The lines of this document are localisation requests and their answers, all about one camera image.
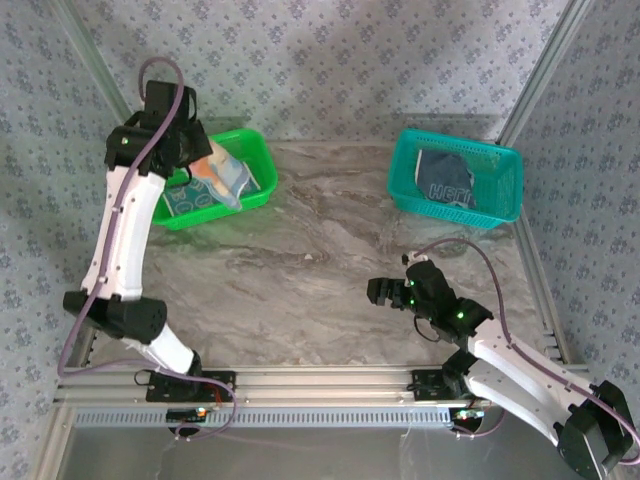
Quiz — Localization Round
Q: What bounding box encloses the grey metal lower shelf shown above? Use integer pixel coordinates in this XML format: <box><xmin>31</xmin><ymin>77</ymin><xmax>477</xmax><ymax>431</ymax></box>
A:
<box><xmin>49</xmin><ymin>424</ymin><xmax>601</xmax><ymax>480</ymax></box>

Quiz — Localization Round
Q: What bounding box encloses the light blue orange towel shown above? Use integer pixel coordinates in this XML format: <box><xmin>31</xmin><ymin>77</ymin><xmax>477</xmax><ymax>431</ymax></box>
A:
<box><xmin>189</xmin><ymin>139</ymin><xmax>252</xmax><ymax>211</ymax></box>

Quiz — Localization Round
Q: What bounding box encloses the aluminium frame post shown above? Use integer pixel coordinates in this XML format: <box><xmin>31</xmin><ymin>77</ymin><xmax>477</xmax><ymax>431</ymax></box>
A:
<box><xmin>499</xmin><ymin>0</ymin><xmax>596</xmax><ymax>147</ymax></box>
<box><xmin>52</xmin><ymin>0</ymin><xmax>151</xmax><ymax>151</ymax></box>

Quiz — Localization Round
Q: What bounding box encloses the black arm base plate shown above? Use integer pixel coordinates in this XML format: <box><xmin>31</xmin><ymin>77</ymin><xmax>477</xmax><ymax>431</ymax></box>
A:
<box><xmin>410</xmin><ymin>368</ymin><xmax>481</xmax><ymax>401</ymax></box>
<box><xmin>145</xmin><ymin>368</ymin><xmax>237</xmax><ymax>403</ymax></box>

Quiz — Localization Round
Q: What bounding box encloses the dark blue lettered towel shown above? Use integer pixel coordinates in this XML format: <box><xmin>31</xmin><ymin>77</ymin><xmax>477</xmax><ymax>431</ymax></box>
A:
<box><xmin>415</xmin><ymin>148</ymin><xmax>479</xmax><ymax>211</ymax></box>

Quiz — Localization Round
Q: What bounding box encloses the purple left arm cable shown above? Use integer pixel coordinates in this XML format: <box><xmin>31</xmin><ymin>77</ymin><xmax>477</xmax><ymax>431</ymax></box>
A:
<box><xmin>57</xmin><ymin>57</ymin><xmax>239</xmax><ymax>444</ymax></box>

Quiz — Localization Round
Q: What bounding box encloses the teal rabbit print towel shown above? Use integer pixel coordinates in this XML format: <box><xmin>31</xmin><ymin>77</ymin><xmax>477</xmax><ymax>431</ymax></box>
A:
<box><xmin>162</xmin><ymin>172</ymin><xmax>262</xmax><ymax>219</ymax></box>

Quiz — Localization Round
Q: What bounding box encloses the teal plastic basket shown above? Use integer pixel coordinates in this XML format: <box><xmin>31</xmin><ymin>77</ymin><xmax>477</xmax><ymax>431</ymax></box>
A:
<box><xmin>387</xmin><ymin>128</ymin><xmax>524</xmax><ymax>231</ymax></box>

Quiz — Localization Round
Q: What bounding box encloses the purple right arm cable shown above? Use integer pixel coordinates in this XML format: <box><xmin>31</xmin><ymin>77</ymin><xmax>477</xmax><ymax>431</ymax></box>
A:
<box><xmin>402</xmin><ymin>237</ymin><xmax>640</xmax><ymax>444</ymax></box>

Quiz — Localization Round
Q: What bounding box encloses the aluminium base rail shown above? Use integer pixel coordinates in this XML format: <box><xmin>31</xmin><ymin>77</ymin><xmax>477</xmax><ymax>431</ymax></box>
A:
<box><xmin>52</xmin><ymin>364</ymin><xmax>599</xmax><ymax>407</ymax></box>

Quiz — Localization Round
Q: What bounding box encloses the green plastic basket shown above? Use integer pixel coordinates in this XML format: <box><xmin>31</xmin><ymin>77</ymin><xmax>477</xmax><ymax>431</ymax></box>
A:
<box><xmin>151</xmin><ymin>128</ymin><xmax>279</xmax><ymax>232</ymax></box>

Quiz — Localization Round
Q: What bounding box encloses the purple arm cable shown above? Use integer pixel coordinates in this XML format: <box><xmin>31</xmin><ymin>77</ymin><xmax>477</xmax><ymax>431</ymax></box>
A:
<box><xmin>57</xmin><ymin>57</ymin><xmax>239</xmax><ymax>444</ymax></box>
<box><xmin>402</xmin><ymin>237</ymin><xmax>640</xmax><ymax>444</ymax></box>

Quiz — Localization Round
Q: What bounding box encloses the grey slotted cable duct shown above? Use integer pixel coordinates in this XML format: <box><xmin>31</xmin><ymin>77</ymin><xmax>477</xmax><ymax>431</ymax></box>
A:
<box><xmin>72</xmin><ymin>405</ymin><xmax>454</xmax><ymax>429</ymax></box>

